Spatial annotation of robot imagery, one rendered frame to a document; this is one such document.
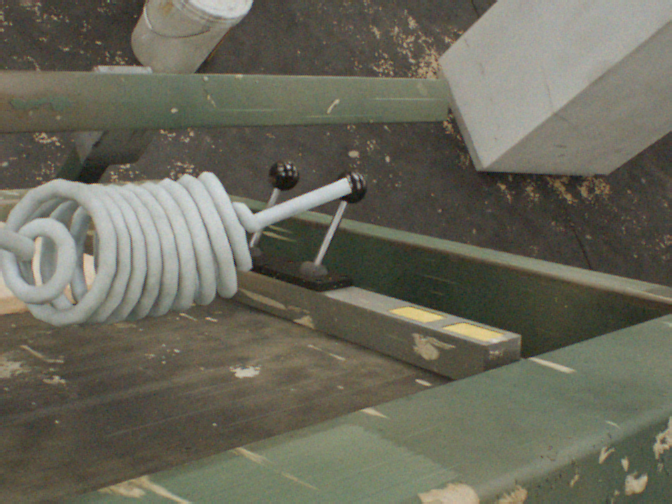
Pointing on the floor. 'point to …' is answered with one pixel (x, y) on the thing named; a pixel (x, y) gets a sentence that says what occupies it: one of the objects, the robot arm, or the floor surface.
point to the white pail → (184, 32)
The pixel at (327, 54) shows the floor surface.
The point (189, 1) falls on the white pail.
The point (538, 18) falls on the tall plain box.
